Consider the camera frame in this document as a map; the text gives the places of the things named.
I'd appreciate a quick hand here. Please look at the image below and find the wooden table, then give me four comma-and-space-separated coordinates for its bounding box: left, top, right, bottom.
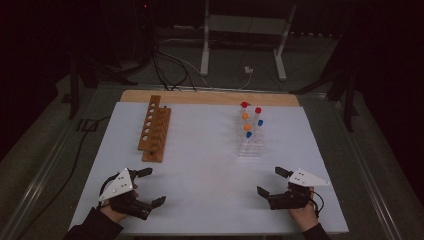
119, 89, 301, 108

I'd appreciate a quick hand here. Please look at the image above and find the white floor cable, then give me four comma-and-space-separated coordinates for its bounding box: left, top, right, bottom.
159, 38, 253, 91

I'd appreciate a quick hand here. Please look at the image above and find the wooden test tube rack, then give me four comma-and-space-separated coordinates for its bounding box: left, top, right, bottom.
137, 94, 172, 164

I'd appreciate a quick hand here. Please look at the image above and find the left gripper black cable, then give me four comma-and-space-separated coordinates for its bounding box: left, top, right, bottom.
98, 174, 118, 209

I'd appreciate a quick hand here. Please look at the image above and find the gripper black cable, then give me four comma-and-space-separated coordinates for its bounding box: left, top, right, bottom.
98, 174, 118, 209
309, 189, 325, 218

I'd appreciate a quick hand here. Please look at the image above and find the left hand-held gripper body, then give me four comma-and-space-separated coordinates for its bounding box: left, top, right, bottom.
98, 167, 154, 221

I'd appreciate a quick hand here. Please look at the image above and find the black floor stand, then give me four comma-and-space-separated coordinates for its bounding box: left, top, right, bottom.
289, 63, 360, 133
68, 56, 139, 120

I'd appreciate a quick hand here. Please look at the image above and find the clear plastic tube rack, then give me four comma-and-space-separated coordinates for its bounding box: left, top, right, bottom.
237, 101, 266, 158

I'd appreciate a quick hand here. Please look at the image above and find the person's right hand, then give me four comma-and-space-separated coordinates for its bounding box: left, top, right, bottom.
288, 187, 320, 233

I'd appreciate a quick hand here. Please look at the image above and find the black floor cable bundle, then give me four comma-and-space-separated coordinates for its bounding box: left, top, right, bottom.
151, 43, 198, 93

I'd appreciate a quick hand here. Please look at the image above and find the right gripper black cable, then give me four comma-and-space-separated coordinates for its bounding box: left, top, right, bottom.
309, 189, 325, 218

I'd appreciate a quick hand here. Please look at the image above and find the long black floor cable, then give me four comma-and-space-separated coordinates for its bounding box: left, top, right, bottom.
15, 114, 113, 240

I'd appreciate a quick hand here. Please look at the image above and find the metal floor rail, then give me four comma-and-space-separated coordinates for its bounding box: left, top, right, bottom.
328, 99, 404, 240
0, 86, 101, 240

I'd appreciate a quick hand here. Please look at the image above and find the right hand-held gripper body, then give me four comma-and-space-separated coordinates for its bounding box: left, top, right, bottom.
267, 167, 332, 211

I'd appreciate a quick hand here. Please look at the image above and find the person's left hand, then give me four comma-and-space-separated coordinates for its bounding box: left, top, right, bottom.
99, 190, 139, 224

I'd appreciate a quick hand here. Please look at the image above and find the white metal stand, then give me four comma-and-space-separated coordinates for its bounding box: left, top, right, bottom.
199, 0, 298, 82

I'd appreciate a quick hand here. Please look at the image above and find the white table mat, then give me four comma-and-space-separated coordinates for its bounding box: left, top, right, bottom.
68, 100, 350, 236

